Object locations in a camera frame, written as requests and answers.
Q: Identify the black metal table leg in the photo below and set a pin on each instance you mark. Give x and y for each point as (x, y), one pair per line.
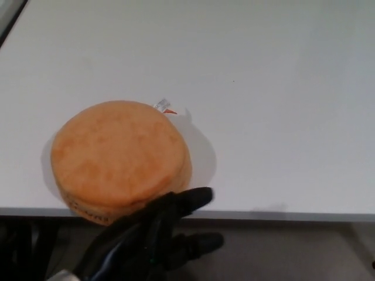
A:
(44, 251)

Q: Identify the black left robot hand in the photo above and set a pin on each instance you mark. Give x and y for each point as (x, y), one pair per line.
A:
(137, 243)

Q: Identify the orange soft fabric plate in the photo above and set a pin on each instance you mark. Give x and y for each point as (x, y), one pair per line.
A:
(117, 158)

